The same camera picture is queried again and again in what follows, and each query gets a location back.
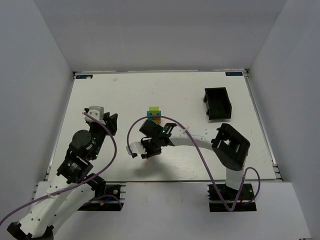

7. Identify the right blue table label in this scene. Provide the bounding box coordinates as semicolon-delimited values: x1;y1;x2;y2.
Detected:
225;71;243;77

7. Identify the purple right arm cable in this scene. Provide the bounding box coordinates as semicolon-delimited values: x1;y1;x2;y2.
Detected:
126;115;261;212

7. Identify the blue table label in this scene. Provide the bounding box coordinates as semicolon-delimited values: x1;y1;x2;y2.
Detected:
225;71;243;77
75;74;93;79

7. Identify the left blue table label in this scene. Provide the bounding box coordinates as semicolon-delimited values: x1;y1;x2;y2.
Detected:
75;74;93;79

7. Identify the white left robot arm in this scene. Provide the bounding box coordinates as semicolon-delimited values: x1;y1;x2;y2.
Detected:
7;108;118;240

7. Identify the long green arch block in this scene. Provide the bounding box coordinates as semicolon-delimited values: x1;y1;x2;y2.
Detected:
151;118;161;124

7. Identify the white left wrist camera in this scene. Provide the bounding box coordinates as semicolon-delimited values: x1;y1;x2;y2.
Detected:
82;105;104;124

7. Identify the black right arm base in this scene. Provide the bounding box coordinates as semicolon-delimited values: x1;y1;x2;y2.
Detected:
207;183;257;213

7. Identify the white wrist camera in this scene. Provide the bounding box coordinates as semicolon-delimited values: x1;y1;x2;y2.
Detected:
82;105;104;124
126;141;147;158

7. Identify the teal arch block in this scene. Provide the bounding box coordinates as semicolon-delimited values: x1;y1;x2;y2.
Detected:
147;111;162;119

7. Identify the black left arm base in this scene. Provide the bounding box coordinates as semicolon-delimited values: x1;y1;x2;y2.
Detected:
78;182;127;212

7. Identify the green rectangular block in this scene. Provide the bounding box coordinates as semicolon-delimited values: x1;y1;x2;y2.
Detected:
148;106;161;115

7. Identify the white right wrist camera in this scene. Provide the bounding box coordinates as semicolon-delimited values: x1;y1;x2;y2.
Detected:
126;141;147;158

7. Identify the black plastic bin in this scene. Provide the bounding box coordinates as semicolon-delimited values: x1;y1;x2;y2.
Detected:
203;87;232;121

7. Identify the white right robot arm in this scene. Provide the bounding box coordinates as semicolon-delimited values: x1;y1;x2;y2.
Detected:
130;120;251;194

